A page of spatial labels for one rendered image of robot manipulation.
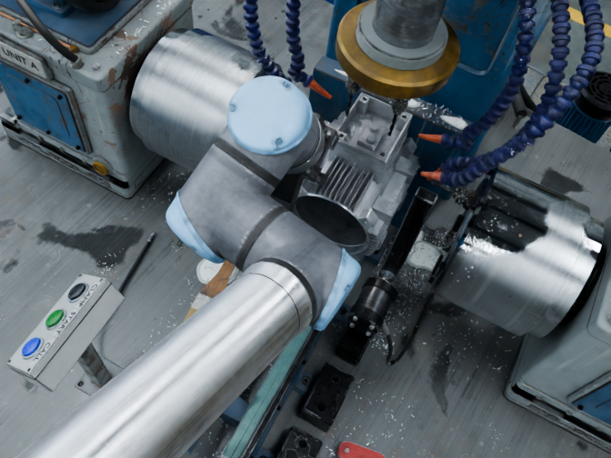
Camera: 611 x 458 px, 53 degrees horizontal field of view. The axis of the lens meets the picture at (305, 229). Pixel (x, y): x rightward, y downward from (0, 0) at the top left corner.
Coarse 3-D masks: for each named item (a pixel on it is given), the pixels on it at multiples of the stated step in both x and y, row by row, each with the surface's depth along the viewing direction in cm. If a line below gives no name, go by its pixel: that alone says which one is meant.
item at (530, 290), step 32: (448, 192) 109; (480, 192) 100; (512, 192) 97; (544, 192) 99; (480, 224) 95; (512, 224) 94; (544, 224) 94; (576, 224) 95; (448, 256) 100; (480, 256) 95; (512, 256) 94; (544, 256) 93; (576, 256) 92; (448, 288) 100; (480, 288) 97; (512, 288) 95; (544, 288) 93; (576, 288) 93; (512, 320) 99; (544, 320) 97
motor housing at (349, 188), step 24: (336, 120) 115; (336, 168) 105; (312, 192) 103; (336, 192) 102; (360, 192) 103; (384, 192) 106; (312, 216) 115; (336, 216) 118; (336, 240) 115; (360, 240) 112
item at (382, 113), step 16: (368, 96) 107; (352, 112) 106; (368, 112) 109; (384, 112) 108; (352, 128) 107; (368, 128) 105; (384, 128) 106; (400, 128) 107; (336, 144) 102; (352, 144) 101; (368, 144) 104; (384, 144) 105; (400, 144) 107; (336, 160) 106; (352, 160) 103; (368, 160) 101; (384, 160) 100; (384, 176) 104
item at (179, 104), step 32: (192, 32) 109; (160, 64) 104; (192, 64) 104; (224, 64) 105; (256, 64) 106; (160, 96) 105; (192, 96) 103; (224, 96) 102; (160, 128) 107; (192, 128) 104; (224, 128) 102; (192, 160) 109
